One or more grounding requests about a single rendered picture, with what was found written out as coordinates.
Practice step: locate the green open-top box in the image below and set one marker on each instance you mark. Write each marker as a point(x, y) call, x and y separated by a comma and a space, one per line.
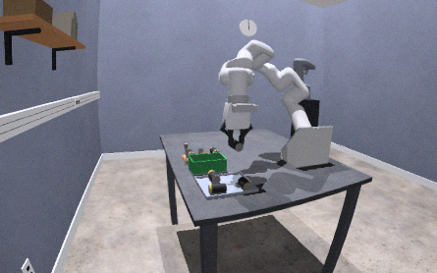
point(203, 163)

